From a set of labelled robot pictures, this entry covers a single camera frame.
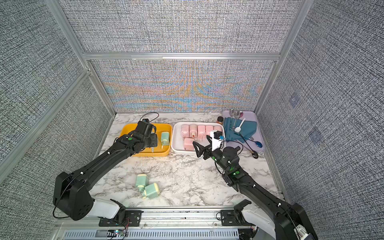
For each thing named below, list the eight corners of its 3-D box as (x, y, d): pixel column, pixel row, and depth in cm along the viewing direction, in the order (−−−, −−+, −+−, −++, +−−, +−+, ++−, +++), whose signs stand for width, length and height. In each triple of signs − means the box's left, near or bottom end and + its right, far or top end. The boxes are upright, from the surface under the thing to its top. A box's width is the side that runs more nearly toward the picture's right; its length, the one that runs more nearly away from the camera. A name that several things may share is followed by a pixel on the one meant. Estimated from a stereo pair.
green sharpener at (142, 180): (137, 193, 83) (133, 189, 78) (140, 178, 89) (137, 173, 83) (147, 193, 83) (143, 189, 78) (149, 178, 89) (146, 173, 83)
